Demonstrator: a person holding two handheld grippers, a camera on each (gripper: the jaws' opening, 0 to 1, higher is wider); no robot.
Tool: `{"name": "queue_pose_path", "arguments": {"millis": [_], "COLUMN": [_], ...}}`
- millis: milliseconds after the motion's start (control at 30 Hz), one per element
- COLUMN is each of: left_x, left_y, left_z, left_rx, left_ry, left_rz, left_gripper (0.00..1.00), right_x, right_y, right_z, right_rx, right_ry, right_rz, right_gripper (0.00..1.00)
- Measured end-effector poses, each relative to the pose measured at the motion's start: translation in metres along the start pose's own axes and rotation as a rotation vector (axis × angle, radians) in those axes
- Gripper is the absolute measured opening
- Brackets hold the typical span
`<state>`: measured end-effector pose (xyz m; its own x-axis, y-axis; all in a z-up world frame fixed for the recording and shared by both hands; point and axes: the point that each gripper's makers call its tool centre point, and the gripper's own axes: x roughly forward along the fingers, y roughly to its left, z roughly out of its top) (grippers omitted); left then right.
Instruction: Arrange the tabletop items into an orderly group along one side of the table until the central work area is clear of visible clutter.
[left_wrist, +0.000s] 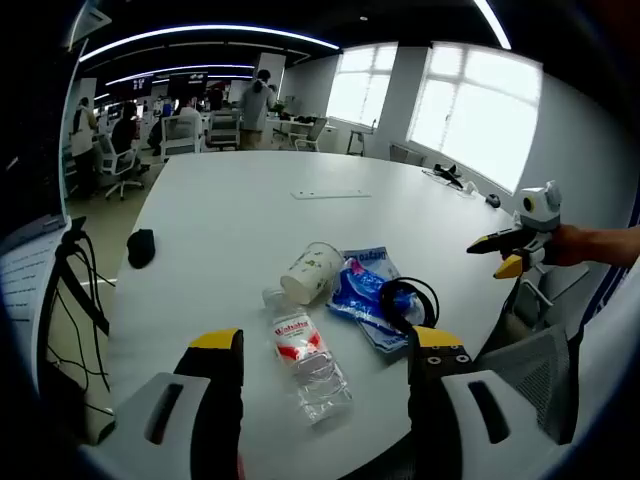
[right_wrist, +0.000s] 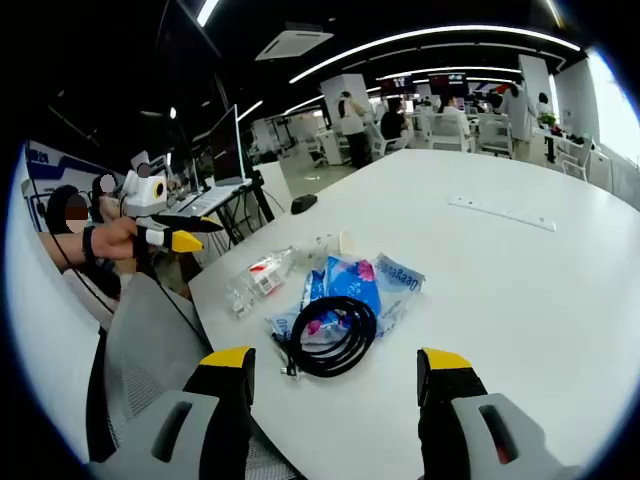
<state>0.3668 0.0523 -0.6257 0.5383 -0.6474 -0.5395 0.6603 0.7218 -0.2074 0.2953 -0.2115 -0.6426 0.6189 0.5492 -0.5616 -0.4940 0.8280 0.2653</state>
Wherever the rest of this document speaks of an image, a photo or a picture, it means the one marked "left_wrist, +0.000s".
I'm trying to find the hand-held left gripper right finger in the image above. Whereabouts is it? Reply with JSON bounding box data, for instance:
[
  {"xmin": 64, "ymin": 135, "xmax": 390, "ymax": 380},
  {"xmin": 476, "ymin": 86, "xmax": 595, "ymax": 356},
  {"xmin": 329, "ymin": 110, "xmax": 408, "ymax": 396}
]
[{"xmin": 407, "ymin": 324, "xmax": 549, "ymax": 480}]

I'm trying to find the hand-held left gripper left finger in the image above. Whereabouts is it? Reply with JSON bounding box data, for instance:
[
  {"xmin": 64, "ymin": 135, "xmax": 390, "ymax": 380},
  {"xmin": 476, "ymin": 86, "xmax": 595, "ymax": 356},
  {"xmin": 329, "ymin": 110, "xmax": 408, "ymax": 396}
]
[{"xmin": 114, "ymin": 328, "xmax": 245, "ymax": 480}]

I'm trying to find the white plastic bag blue print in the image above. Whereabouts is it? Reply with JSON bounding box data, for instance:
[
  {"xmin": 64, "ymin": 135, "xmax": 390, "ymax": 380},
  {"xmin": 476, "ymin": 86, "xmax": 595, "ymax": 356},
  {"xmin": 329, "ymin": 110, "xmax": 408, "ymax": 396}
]
[{"xmin": 327, "ymin": 244, "xmax": 432, "ymax": 354}]

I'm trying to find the black cable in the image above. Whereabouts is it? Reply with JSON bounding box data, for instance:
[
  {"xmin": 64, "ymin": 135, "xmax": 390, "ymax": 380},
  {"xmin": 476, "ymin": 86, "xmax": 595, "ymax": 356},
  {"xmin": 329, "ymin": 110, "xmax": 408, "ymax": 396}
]
[{"xmin": 380, "ymin": 277, "xmax": 441, "ymax": 335}]

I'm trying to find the clear plastic water bottle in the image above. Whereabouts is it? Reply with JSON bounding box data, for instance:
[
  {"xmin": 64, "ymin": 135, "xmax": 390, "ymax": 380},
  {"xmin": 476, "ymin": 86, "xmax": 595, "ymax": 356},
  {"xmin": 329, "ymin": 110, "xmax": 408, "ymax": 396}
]
[{"xmin": 262, "ymin": 287, "xmax": 354, "ymax": 426}]

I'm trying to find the white printed paper cup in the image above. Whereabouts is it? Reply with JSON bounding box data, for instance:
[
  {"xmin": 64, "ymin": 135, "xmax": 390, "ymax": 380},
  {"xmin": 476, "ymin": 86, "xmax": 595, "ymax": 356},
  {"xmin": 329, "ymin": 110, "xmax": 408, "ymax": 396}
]
[{"xmin": 279, "ymin": 241, "xmax": 346, "ymax": 306}]

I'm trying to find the person's right hand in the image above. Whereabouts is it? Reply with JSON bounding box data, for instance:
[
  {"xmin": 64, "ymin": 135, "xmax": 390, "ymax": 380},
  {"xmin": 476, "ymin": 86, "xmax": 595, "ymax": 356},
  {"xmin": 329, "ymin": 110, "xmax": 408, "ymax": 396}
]
[{"xmin": 542, "ymin": 224, "xmax": 601, "ymax": 269}]

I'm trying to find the white office chair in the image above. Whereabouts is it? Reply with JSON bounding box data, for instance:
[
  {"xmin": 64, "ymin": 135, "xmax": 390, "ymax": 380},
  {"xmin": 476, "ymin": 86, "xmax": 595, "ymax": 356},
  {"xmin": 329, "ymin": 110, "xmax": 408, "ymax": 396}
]
[
  {"xmin": 207, "ymin": 110, "xmax": 242, "ymax": 151},
  {"xmin": 97, "ymin": 133, "xmax": 147, "ymax": 201},
  {"xmin": 509, "ymin": 264, "xmax": 591, "ymax": 331},
  {"xmin": 160, "ymin": 114, "xmax": 204, "ymax": 164},
  {"xmin": 294, "ymin": 117, "xmax": 329, "ymax": 153}
]

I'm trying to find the black object on table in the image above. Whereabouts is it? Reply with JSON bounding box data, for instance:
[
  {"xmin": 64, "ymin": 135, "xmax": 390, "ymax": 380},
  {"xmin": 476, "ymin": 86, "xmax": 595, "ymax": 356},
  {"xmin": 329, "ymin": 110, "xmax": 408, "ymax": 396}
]
[{"xmin": 432, "ymin": 162, "xmax": 465, "ymax": 189}]

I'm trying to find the grey mesh office chair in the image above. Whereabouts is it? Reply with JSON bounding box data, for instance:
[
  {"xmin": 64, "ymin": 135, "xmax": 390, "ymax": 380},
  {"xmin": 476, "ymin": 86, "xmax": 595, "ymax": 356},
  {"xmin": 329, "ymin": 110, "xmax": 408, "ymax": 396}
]
[{"xmin": 474, "ymin": 319, "xmax": 586, "ymax": 446}]

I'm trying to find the large window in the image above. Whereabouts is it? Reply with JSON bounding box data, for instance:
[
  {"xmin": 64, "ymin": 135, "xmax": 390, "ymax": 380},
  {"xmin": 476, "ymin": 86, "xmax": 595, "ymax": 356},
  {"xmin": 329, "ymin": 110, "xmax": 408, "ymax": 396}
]
[
  {"xmin": 407, "ymin": 42, "xmax": 545, "ymax": 195},
  {"xmin": 327, "ymin": 43, "xmax": 400, "ymax": 129}
]

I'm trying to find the white radiator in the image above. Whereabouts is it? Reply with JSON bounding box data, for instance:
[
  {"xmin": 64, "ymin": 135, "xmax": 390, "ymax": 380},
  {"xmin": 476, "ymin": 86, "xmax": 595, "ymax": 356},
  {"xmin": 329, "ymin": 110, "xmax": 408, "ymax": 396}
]
[{"xmin": 389, "ymin": 143, "xmax": 427, "ymax": 166}]

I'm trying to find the black pouch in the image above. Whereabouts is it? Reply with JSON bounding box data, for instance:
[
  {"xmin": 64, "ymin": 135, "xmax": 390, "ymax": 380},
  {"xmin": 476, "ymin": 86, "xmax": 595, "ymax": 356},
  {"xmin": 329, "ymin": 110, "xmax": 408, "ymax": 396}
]
[{"xmin": 126, "ymin": 228, "xmax": 157, "ymax": 270}]

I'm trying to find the white table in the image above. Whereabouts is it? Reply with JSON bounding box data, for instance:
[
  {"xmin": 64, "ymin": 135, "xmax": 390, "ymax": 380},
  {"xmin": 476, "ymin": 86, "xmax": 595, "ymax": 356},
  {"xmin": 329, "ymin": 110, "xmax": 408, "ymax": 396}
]
[{"xmin": 107, "ymin": 149, "xmax": 591, "ymax": 480}]

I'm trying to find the open laptop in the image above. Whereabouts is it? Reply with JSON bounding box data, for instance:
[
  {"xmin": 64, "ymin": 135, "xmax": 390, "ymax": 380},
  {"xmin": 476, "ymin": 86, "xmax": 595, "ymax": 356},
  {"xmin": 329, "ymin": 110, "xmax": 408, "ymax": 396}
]
[{"xmin": 0, "ymin": 49, "xmax": 89, "ymax": 326}]

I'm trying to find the ceiling light strip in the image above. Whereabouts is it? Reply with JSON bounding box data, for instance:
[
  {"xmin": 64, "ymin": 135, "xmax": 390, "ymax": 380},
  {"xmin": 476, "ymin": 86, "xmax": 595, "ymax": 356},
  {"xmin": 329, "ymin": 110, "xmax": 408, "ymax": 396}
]
[{"xmin": 78, "ymin": 23, "xmax": 341, "ymax": 64}]

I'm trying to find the white cable cover plate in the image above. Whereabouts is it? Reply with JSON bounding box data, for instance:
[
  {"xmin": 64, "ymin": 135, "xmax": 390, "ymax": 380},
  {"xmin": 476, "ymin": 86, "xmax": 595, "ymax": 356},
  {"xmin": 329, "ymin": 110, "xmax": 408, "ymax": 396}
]
[{"xmin": 290, "ymin": 188, "xmax": 374, "ymax": 200}]

